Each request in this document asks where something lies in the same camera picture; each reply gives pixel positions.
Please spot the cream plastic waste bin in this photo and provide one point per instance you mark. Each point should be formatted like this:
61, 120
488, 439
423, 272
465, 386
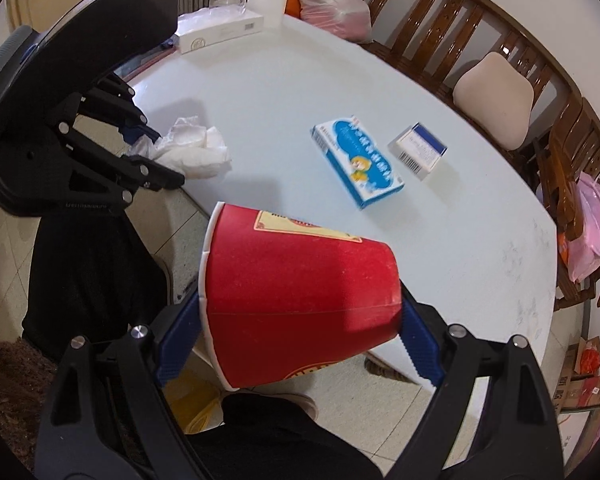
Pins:
195, 405

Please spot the person's light shoe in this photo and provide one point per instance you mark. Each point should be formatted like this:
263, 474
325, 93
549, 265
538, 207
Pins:
300, 405

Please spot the red paper cup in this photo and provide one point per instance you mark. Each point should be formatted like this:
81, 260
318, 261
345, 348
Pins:
300, 300

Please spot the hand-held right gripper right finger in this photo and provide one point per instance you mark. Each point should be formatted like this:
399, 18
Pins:
420, 350

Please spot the person's black trousers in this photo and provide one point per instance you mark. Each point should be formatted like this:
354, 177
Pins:
90, 280

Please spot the white paper towel roll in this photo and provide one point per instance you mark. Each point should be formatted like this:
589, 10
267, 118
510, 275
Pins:
267, 0

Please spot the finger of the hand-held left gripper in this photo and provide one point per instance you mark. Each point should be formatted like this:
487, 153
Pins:
165, 180
139, 133

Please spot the small white and blue box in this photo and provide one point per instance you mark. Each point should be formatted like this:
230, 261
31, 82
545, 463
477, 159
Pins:
417, 152

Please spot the white top coffee table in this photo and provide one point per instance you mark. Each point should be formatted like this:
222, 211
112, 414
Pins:
290, 85

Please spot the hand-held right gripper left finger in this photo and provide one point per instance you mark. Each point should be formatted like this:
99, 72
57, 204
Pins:
177, 345

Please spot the white tissue box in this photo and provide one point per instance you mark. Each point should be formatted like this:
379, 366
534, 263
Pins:
215, 32

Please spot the cardboard box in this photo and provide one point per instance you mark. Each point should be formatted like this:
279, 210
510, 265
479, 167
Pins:
580, 392

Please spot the white tissue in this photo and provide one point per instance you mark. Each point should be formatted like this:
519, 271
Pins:
195, 152

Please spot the brown fuzzy rug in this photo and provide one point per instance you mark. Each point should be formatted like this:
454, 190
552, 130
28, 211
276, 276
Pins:
5, 395

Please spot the pink plastic bag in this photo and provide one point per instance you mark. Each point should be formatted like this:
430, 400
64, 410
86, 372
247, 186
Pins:
592, 230

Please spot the white plastic bag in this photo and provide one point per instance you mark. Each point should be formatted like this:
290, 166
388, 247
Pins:
330, 5

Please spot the wooden bench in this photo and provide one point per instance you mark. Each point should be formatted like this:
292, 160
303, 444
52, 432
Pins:
430, 10

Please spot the beige cushion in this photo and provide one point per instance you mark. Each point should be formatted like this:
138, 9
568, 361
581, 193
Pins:
495, 100

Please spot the wooden armchair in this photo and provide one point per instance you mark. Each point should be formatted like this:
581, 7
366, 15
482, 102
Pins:
575, 135

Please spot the blue and white medicine box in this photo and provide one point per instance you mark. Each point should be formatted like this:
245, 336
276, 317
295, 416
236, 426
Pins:
360, 160

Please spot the brown slipper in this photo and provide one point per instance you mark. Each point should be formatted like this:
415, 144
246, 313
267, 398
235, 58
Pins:
390, 371

